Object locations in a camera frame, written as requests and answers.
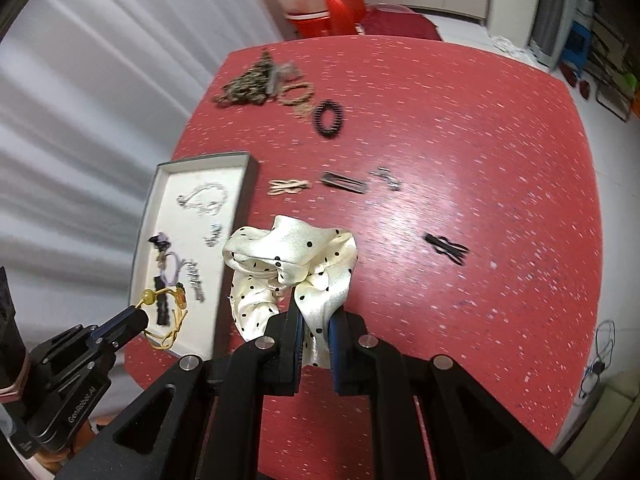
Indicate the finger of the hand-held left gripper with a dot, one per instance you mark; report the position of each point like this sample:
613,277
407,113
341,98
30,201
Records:
125,327

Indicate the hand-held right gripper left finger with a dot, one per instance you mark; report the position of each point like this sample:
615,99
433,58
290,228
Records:
287,350

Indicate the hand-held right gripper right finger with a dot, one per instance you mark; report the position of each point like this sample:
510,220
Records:
342,360

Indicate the black hair clip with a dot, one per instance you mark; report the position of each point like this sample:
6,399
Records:
445,246
162,305

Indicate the long rhinestone hair clip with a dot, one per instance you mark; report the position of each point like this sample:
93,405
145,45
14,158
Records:
196,280

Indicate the cream polka dot scrunchie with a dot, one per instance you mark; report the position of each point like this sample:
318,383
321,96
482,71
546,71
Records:
280,245

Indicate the small rhinestone hair clip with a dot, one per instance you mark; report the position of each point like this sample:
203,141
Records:
213,235

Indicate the white shallow jewelry box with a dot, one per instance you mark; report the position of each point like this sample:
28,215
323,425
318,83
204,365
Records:
165,200

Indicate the person's left hand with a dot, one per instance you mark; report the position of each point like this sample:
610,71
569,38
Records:
92,427

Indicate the gold bow hair clip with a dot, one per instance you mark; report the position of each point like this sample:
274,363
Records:
287,186

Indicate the dark rectangular hair clip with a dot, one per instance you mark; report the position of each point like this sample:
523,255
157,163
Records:
330,180

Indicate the silver hair clip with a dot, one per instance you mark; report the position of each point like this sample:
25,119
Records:
385,178

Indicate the red speckled tablecloth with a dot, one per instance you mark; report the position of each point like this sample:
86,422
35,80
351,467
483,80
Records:
450,160

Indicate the white curtain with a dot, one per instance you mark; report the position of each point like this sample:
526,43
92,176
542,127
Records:
100,85

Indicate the leopard print scrunchie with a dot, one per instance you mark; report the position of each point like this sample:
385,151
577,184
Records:
247,82

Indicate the sheer grey hair bow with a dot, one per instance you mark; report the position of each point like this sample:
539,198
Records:
285,77

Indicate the dark red cushion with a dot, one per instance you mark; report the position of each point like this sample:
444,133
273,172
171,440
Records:
405,22

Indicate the blue stool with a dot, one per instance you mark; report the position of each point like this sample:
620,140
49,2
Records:
579,40

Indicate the white heater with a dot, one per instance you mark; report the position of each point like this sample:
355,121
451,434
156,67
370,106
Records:
552,15

